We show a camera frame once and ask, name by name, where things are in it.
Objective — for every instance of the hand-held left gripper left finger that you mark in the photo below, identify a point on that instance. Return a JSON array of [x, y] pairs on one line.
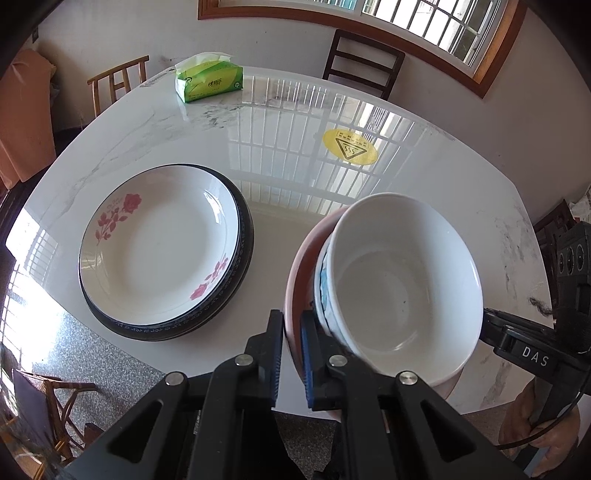
[[275, 360]]

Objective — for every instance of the rattan chair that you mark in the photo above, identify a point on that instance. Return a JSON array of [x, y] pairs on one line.
[[60, 397]]

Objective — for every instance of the dark blue patterned plate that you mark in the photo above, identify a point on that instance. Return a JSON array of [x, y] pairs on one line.
[[247, 244]]

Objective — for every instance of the white blue striped bowl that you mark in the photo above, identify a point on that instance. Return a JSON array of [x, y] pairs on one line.
[[401, 286]]

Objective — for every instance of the light wooden chair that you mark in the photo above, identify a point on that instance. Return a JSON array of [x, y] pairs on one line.
[[117, 76]]

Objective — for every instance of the wooden framed barred window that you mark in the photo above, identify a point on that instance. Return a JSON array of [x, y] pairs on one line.
[[485, 55]]

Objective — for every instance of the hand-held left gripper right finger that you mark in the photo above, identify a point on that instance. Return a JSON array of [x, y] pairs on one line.
[[308, 369]]

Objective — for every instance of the white pink striped bowl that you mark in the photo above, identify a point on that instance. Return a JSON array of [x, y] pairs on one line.
[[300, 277]]

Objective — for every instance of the yellow round sticker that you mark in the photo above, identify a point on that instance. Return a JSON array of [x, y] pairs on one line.
[[350, 146]]

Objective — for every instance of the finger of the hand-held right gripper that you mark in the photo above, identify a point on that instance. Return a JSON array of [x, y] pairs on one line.
[[496, 332]]

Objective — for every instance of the person's right hand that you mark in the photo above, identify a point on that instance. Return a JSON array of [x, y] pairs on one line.
[[521, 410]]

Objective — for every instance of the dark wooden chair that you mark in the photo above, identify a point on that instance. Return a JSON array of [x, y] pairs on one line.
[[364, 53]]

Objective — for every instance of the white rose print plate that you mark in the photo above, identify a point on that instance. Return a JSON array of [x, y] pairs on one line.
[[161, 244]]

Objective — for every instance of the green tissue pack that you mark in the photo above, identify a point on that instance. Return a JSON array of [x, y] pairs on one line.
[[212, 81]]

